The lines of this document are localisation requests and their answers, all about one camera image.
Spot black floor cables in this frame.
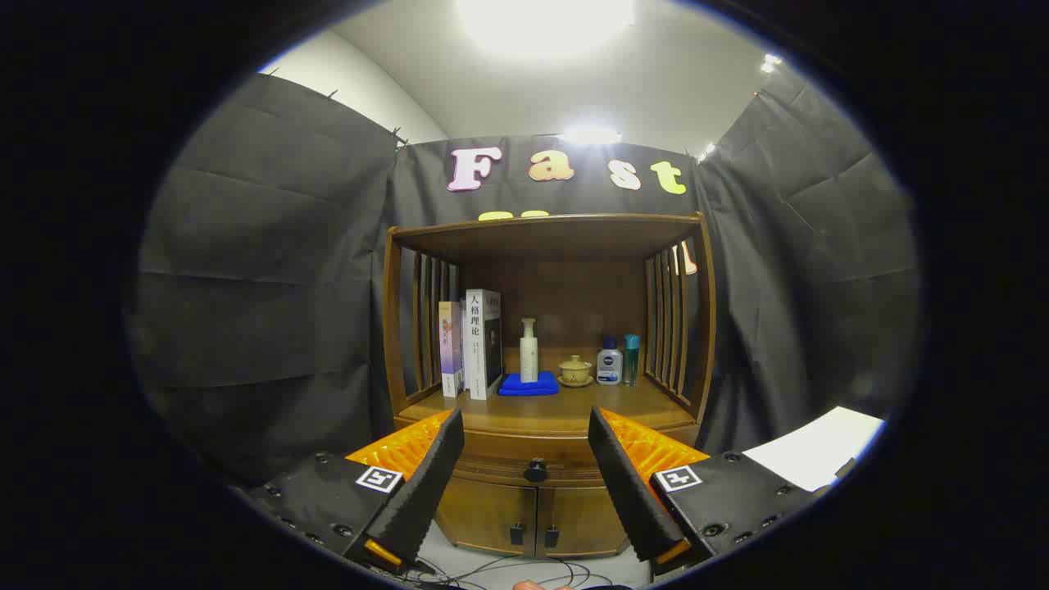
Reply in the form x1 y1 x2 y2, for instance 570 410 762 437
402 553 615 590

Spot wooden countertop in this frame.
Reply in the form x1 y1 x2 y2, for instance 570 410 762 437
397 377 699 439

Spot blue cloth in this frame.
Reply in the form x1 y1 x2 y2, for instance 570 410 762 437
498 371 560 397

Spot purple book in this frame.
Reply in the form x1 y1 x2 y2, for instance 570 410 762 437
438 301 465 398

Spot white portrait book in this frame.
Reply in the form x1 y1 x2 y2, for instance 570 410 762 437
465 288 503 401

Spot wooden drawer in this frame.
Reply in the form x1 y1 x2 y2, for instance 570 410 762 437
443 428 628 491

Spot wooden cabinet door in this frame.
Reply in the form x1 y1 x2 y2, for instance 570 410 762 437
537 483 632 558
434 475 538 558

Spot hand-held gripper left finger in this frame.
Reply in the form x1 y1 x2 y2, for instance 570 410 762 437
238 407 465 574

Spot wooden cabinet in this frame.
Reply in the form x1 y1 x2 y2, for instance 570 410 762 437
382 213 717 560

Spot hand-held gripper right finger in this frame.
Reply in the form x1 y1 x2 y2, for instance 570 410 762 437
588 406 820 574

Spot white bottle with blue pump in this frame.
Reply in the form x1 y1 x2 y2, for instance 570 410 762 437
597 336 624 386

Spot large ceiling light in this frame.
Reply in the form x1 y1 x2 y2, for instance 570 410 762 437
455 0 636 58

